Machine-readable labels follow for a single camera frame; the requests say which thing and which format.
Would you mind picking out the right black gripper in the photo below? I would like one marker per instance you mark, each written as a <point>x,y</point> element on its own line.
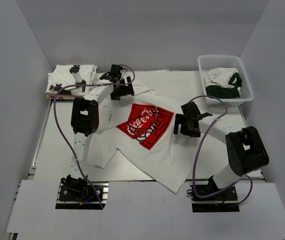
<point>180,119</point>

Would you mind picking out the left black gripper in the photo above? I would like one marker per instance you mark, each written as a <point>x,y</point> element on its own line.
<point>127,90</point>

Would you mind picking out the white Coca-Cola t-shirt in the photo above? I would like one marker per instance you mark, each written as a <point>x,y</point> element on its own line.
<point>140,127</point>

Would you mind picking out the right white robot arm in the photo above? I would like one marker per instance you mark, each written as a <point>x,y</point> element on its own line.
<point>246,152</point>

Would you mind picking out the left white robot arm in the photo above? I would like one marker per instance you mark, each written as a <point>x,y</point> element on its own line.
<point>85,112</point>

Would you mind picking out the stack of folded t-shirts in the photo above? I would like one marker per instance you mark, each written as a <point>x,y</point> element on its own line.
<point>61,97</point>

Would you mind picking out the white and green t-shirt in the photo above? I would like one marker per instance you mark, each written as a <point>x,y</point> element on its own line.
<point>223,83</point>

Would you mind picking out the white plastic basket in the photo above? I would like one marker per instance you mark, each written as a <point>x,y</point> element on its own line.
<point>208,62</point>

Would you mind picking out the folded white black-print t-shirt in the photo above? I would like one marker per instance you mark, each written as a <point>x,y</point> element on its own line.
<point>65,75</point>

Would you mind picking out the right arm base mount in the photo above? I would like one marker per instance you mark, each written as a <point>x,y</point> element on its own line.
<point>224,202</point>

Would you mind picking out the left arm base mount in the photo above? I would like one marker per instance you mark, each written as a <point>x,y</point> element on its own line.
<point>77,194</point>

